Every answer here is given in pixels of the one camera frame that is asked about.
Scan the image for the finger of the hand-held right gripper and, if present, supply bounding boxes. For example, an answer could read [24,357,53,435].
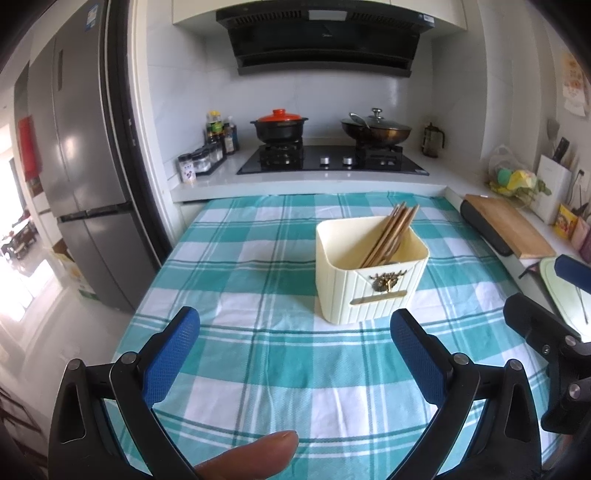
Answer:
[554,255,591,296]
[502,293,591,435]

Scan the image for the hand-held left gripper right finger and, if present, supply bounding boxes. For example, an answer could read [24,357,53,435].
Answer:
[389,308,543,480]

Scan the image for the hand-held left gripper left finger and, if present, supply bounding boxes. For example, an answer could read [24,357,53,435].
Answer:
[48,306,201,480]

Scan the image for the cream ribbed utensil holder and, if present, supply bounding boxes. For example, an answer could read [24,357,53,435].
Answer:
[315,218,430,324]

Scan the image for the bunch of wooden chopsticks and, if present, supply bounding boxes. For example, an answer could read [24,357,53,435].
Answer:
[359,202,420,269]

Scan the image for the person's left hand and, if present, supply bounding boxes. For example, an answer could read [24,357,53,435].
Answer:
[193,430,299,480]

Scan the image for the green cutting board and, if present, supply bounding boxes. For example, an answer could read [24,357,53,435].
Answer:
[539,256,591,335]

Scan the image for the wooden cutting board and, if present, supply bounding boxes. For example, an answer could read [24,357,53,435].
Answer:
[464,194,557,260]

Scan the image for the white knife block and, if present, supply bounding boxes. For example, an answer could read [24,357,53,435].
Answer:
[536,154,573,225]

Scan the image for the plastic bag of sponges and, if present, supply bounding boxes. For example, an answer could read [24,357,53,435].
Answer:
[488,145,552,208]

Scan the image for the teal plaid tablecloth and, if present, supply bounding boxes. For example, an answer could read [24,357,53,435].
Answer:
[111,191,568,480]

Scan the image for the cardboard box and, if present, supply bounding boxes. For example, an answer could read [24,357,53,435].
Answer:
[51,251,98,301]

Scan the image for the grey spatula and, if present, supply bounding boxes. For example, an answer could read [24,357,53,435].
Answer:
[546,117,561,155]

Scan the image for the labelled spice jar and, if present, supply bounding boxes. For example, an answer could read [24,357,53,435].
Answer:
[178,154,197,185]

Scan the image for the french press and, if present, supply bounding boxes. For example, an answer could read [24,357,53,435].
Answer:
[421,122,446,159]

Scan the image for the dark wooden furniture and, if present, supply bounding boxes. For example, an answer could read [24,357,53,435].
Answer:
[0,217,38,259]

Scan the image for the spice jar rack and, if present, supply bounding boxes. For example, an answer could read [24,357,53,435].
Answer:
[191,142,227,176]

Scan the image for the grey refrigerator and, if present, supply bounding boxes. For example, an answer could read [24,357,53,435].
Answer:
[28,0,139,315]

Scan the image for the wok with glass lid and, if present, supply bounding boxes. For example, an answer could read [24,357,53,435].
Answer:
[341,107,413,146]

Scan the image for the black glass gas stove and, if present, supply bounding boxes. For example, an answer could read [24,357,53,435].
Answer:
[236,144,430,177]

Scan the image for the dark sauce bottle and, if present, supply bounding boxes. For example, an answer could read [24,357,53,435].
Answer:
[222,121,240,155]

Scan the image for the yellow-capped oil bottle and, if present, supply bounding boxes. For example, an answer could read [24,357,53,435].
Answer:
[205,110,225,148]

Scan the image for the black clay pot red lid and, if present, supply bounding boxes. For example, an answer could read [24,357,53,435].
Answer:
[250,109,311,143]

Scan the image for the black range hood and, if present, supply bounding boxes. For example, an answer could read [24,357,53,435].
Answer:
[216,4,437,78]

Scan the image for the wall calendar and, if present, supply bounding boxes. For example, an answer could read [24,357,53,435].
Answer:
[561,53,587,116]

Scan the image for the red wall hanging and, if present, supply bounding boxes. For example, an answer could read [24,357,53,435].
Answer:
[17,115,42,181]

